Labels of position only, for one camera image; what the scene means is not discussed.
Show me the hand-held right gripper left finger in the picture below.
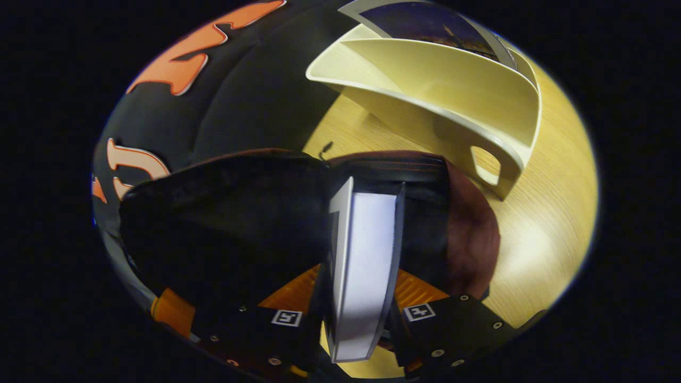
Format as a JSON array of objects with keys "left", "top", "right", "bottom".
[{"left": 194, "top": 263, "right": 326, "bottom": 381}]

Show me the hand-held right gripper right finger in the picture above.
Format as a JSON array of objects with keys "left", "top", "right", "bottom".
[{"left": 386, "top": 269, "right": 519, "bottom": 378}]

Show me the maroon and black schoolbag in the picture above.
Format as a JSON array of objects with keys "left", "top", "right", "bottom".
[{"left": 118, "top": 148, "right": 502, "bottom": 341}]

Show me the grey cover book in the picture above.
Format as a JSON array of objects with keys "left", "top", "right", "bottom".
[{"left": 325, "top": 177, "right": 406, "bottom": 364}]

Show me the white plastic bookshelf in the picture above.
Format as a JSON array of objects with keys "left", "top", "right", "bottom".
[{"left": 306, "top": 24, "right": 542, "bottom": 201}]

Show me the dark blue cover book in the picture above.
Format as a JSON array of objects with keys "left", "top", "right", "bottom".
[{"left": 339, "top": 0, "right": 518, "bottom": 70}]

